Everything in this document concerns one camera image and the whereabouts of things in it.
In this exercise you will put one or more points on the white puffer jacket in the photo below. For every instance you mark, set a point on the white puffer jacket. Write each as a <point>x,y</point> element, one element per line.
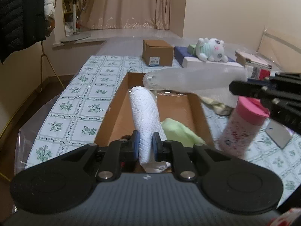
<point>49,2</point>

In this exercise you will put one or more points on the light green cloth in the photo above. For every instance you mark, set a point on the light green cloth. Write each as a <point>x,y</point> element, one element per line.
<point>181,130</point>

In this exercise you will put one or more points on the white paper towel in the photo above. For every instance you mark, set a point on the white paper towel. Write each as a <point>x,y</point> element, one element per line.
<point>145,113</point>

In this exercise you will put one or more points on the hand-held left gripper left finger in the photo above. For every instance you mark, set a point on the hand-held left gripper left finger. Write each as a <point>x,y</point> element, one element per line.
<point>135,143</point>

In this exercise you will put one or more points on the white and blue flat box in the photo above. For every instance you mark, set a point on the white and blue flat box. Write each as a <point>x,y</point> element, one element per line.
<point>195,62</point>

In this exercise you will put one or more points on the white plush toy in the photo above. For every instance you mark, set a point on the white plush toy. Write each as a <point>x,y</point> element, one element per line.
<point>211,49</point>

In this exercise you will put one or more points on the red patterned white clothing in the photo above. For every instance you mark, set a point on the red patterned white clothing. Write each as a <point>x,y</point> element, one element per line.
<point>287,219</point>

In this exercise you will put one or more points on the grey spine book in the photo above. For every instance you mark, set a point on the grey spine book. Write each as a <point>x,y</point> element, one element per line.
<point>256,72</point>

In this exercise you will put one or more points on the red spine book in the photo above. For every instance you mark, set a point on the red spine book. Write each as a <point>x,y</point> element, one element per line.
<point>265,73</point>

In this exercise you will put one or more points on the cardboard tray box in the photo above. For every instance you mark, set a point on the cardboard tray box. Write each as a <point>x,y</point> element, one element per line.
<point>112,122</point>

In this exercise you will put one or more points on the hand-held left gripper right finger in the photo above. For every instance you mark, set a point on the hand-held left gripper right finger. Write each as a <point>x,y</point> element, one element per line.
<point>155,146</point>

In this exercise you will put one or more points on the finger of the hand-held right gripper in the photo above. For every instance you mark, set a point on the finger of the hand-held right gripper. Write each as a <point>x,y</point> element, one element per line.
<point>284,77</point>
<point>247,89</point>

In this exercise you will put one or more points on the small closed cardboard box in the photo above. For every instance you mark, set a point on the small closed cardboard box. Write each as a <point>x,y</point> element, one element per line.
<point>157,51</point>

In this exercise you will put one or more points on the pink lidded cup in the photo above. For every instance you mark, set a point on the pink lidded cup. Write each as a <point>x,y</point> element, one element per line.
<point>239,134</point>

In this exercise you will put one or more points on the plastic-wrapped beige board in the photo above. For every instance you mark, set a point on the plastic-wrapped beige board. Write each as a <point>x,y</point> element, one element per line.
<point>279,42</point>

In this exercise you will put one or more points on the white spine book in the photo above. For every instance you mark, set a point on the white spine book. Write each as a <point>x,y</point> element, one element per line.
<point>249,69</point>

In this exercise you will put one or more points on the beige curtain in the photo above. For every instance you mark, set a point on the beige curtain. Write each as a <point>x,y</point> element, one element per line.
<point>129,2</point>

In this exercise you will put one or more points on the white pedestal fan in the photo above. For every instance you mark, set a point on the white pedestal fan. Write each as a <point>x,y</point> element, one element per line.
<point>74,11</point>

